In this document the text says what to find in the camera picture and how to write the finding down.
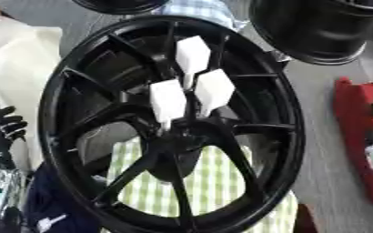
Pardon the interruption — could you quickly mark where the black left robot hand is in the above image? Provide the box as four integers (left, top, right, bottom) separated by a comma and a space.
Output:
0, 105, 29, 171

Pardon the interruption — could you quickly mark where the black spoked wheel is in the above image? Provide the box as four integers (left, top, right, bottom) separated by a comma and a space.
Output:
36, 14, 307, 233

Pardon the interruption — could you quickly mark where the person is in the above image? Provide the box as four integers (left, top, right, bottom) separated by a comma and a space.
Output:
0, 0, 65, 171

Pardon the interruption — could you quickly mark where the red tool case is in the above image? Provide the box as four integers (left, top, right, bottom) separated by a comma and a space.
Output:
331, 76, 373, 206

